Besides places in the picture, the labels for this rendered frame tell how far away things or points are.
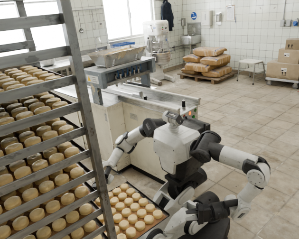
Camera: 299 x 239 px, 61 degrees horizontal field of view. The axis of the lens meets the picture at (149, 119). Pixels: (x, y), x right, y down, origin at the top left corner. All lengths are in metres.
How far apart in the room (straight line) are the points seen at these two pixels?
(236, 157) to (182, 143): 0.29
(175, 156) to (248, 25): 5.18
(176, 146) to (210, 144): 0.19
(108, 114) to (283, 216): 1.78
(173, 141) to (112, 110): 1.24
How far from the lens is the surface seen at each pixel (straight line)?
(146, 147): 2.57
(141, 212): 1.44
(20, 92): 0.81
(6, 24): 0.79
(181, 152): 1.42
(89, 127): 0.88
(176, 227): 1.83
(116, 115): 2.60
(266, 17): 6.16
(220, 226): 2.10
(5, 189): 0.90
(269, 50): 6.18
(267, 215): 2.50
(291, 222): 2.50
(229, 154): 1.32
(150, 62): 2.85
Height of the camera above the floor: 1.69
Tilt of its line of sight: 24 degrees down
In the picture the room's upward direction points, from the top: 6 degrees counter-clockwise
